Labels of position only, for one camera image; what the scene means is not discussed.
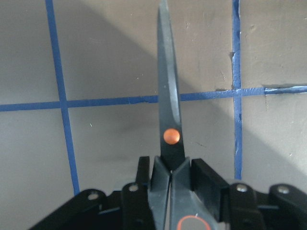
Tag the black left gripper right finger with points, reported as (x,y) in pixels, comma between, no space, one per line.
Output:
(284,207)

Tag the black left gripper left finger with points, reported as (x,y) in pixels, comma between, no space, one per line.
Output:
(92,209)

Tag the orange grey handled scissors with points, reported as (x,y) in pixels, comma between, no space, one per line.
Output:
(177,183)

